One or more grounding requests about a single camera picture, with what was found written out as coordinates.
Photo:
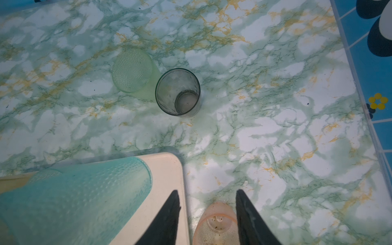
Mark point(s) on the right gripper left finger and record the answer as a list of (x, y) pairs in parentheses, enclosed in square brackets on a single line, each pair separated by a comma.
[(163, 229)]

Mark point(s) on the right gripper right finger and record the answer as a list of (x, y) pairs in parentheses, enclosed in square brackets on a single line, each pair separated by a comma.
[(252, 229)]

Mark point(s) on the teal dotted glass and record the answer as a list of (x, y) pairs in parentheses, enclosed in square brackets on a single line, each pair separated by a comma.
[(85, 204)]

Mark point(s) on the cream plastic tray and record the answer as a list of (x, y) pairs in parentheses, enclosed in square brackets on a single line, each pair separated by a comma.
[(167, 176)]

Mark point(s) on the small pink glass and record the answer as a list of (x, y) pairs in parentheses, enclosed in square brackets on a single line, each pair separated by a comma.
[(217, 226)]

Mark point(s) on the small grey glass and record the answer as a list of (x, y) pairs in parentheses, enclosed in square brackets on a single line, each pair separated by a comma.
[(178, 93)]

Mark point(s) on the small light green glass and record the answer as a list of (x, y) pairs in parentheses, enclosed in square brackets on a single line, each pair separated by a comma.
[(135, 72)]

